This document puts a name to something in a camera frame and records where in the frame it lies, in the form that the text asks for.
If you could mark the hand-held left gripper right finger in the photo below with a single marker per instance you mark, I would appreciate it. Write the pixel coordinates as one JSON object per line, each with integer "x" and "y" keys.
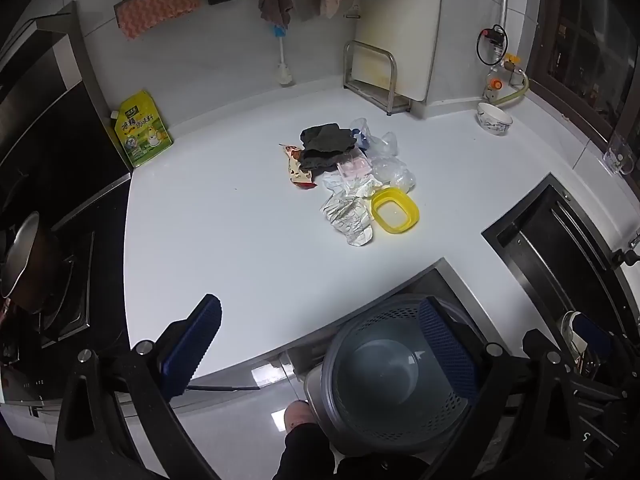
{"x": 447, "y": 352}

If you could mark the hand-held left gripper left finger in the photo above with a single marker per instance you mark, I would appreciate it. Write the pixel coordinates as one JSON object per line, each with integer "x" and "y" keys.
{"x": 192, "y": 345}

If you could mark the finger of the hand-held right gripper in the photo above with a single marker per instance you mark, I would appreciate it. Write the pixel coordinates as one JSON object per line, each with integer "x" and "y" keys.
{"x": 595, "y": 335}

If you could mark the grey perforated trash bin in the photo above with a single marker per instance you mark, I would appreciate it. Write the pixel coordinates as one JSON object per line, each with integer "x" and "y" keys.
{"x": 380, "y": 375}

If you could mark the yellow plastic container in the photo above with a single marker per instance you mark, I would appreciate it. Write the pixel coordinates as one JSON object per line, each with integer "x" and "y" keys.
{"x": 410, "y": 220}

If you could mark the clear plastic bag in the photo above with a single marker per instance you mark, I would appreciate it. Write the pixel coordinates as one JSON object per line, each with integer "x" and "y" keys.
{"x": 395, "y": 172}

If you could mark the red snack wrapper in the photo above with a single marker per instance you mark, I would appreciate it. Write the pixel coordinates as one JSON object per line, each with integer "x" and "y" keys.
{"x": 297, "y": 172}

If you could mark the pink packet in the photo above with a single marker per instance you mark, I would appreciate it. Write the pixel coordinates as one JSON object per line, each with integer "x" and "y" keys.
{"x": 355, "y": 167}

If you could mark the black wrapper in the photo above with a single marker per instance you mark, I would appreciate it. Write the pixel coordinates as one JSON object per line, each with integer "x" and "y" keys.
{"x": 325, "y": 145}

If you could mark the sink faucet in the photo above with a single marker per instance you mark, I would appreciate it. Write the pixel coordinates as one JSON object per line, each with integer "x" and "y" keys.
{"x": 627, "y": 256}

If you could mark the black kitchen sink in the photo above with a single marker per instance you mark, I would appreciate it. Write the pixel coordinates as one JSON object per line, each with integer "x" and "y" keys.
{"x": 560, "y": 240}

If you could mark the pink slipper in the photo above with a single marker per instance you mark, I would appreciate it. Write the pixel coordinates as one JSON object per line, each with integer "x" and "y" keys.
{"x": 299, "y": 416}

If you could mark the black gas stove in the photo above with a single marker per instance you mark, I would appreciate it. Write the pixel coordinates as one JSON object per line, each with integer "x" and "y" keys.
{"x": 55, "y": 320}

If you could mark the person's black trouser leg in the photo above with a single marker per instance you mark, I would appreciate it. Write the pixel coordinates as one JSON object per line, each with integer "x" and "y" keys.
{"x": 310, "y": 455}

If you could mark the metal cooking pot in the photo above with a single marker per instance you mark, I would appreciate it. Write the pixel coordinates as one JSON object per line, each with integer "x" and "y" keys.
{"x": 25, "y": 260}

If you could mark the white crumpled plastic film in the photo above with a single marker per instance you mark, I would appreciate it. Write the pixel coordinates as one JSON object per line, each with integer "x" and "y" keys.
{"x": 385, "y": 145}

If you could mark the yellow green refill pouch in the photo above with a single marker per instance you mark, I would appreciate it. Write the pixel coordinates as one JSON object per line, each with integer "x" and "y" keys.
{"x": 142, "y": 130}

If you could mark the blue plastic piece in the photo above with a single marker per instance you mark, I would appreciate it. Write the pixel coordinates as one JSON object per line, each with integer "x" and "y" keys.
{"x": 359, "y": 136}

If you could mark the patterned ceramic bowl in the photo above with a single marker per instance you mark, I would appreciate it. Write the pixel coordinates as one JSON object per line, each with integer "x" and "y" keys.
{"x": 494, "y": 119}

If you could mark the gas valve with orange knob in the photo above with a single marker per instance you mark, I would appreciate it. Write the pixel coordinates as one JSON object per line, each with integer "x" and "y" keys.
{"x": 495, "y": 83}

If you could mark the metal cutting board rack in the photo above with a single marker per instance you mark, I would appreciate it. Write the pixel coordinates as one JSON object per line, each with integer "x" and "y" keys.
{"x": 391, "y": 80}

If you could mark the white bottle brush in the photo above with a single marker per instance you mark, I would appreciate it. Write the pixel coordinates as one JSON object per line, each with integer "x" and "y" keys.
{"x": 282, "y": 67}

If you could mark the black range hood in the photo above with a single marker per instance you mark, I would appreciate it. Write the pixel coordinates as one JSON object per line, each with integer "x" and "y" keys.
{"x": 35, "y": 85}

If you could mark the white cutting board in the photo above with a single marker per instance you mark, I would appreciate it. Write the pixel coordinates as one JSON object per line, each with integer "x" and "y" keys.
{"x": 400, "y": 25}

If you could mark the orange wavy sponge cloth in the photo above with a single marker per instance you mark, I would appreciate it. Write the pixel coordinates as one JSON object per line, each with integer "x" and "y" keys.
{"x": 155, "y": 7}

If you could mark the grey metal gas pipe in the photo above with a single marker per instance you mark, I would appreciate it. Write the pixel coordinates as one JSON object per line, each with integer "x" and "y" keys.
{"x": 504, "y": 5}

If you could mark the brown dish cloth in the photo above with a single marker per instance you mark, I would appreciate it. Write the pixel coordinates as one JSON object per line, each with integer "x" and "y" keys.
{"x": 275, "y": 2}

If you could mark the dark window frame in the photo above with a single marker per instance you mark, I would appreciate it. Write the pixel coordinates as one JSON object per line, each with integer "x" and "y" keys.
{"x": 585, "y": 35}

